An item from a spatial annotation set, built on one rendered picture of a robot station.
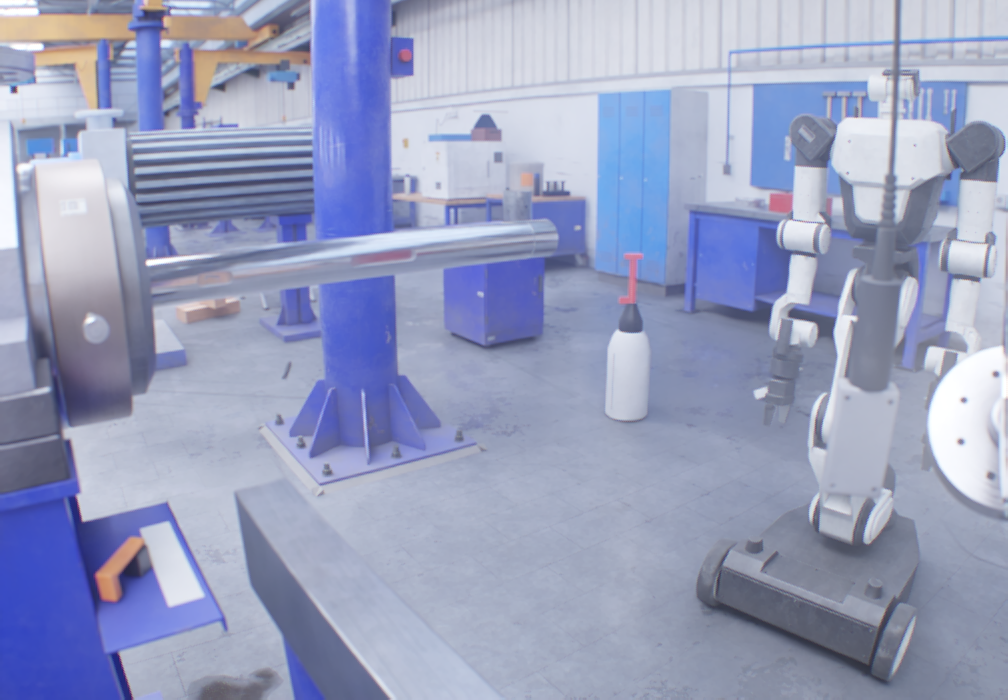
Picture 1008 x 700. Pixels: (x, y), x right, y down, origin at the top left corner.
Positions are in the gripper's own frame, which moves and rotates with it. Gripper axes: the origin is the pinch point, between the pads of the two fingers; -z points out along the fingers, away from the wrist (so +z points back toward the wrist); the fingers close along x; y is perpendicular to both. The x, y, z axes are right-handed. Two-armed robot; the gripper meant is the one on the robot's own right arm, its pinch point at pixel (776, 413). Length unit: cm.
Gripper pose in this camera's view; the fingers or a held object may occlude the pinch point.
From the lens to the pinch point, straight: 199.3
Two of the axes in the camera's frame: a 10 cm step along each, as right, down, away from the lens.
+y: 7.0, 1.8, -6.9
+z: 1.4, -9.8, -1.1
